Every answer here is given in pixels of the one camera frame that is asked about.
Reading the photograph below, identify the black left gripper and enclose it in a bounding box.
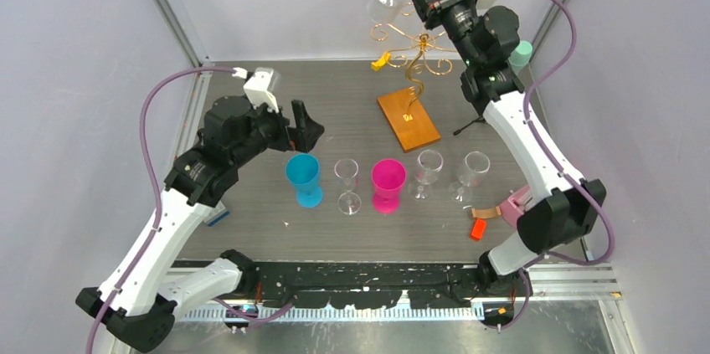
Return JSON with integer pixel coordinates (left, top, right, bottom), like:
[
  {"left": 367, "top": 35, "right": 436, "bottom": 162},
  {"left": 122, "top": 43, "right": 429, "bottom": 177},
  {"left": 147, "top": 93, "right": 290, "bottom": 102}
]
[{"left": 230, "top": 95, "right": 323, "bottom": 167}]

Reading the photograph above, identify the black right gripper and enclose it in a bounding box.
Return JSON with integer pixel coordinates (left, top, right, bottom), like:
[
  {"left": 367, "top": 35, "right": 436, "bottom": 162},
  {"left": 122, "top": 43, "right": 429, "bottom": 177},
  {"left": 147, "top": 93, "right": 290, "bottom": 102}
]
[{"left": 403, "top": 0, "right": 482, "bottom": 69}]

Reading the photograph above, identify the blue wine glass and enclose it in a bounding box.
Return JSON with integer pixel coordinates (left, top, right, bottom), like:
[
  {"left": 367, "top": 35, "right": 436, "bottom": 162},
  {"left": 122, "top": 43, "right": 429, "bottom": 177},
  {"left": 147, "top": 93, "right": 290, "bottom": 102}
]
[{"left": 285, "top": 153, "right": 323, "bottom": 208}]

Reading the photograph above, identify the clear flute glass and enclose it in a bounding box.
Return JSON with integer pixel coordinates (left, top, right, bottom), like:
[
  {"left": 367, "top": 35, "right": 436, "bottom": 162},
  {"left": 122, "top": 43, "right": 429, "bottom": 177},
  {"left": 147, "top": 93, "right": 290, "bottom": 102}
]
[{"left": 334, "top": 158, "right": 362, "bottom": 215}]

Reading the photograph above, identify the pink wine glass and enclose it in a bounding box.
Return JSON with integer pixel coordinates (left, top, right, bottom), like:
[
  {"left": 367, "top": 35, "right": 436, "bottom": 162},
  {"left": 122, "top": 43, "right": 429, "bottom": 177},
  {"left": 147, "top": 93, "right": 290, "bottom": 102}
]
[{"left": 371, "top": 158, "right": 407, "bottom": 214}]

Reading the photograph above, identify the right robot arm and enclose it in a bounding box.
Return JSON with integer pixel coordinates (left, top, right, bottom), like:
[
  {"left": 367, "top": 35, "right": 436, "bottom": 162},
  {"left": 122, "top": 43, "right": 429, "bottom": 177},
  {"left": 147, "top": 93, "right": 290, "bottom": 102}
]
[{"left": 411, "top": 0, "right": 606, "bottom": 296}]

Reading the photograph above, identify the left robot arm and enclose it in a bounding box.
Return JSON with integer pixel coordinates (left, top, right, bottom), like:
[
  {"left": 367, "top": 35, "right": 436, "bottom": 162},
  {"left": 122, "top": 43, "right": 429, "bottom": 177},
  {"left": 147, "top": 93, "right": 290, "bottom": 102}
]
[{"left": 76, "top": 95, "right": 325, "bottom": 353}]

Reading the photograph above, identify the yellow block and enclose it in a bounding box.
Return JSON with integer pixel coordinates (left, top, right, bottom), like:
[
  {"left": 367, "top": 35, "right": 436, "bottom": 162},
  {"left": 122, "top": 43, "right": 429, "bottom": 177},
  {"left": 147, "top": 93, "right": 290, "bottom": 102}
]
[{"left": 370, "top": 52, "right": 390, "bottom": 72}]

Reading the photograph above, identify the green microphone on tripod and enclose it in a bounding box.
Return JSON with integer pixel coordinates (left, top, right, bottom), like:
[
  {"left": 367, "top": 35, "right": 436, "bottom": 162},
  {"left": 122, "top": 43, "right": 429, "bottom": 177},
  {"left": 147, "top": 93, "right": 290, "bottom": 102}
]
[{"left": 453, "top": 40, "right": 533, "bottom": 136}]

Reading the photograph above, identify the black base bar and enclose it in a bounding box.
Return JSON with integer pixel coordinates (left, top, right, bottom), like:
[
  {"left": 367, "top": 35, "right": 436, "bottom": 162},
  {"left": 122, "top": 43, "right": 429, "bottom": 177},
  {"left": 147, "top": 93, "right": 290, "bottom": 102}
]
[{"left": 236, "top": 262, "right": 495, "bottom": 310}]

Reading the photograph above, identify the small orange block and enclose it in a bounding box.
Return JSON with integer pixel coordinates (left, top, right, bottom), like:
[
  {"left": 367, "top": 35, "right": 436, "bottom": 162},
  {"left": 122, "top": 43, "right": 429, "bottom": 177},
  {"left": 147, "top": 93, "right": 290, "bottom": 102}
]
[{"left": 469, "top": 218, "right": 487, "bottom": 241}]

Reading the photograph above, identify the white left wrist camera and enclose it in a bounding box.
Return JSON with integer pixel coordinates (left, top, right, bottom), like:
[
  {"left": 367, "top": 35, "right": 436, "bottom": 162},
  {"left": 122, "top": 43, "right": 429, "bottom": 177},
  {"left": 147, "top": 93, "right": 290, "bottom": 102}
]
[{"left": 244, "top": 67, "right": 280, "bottom": 113}]

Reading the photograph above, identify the gold wire glass rack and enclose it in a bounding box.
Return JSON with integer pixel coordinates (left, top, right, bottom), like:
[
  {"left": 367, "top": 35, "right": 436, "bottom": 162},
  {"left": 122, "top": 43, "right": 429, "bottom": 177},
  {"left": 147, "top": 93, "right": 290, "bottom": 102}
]
[{"left": 370, "top": 23, "right": 454, "bottom": 153}]

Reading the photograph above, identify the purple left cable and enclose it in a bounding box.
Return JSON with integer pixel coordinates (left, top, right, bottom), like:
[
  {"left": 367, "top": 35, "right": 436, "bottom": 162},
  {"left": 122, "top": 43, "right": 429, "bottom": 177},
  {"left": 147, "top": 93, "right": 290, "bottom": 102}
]
[{"left": 83, "top": 66, "right": 248, "bottom": 354}]

